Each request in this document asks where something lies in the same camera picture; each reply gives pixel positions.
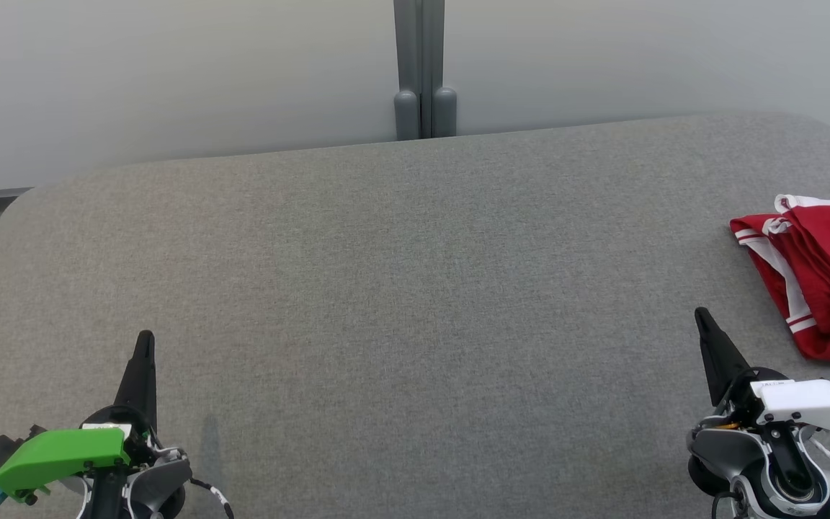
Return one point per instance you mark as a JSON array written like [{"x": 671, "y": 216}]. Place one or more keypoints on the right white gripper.
[{"x": 811, "y": 404}]

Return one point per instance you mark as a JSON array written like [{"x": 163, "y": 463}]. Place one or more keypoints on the left green gripper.
[{"x": 62, "y": 454}]

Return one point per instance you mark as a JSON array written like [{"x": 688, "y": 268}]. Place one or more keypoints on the red jersey white striped trim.
[{"x": 818, "y": 346}]

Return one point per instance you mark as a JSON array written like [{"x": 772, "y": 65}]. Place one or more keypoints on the grey fabric sofa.
[{"x": 415, "y": 324}]

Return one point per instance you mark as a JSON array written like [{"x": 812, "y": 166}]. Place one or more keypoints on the grey vertical wall post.
[{"x": 424, "y": 72}]

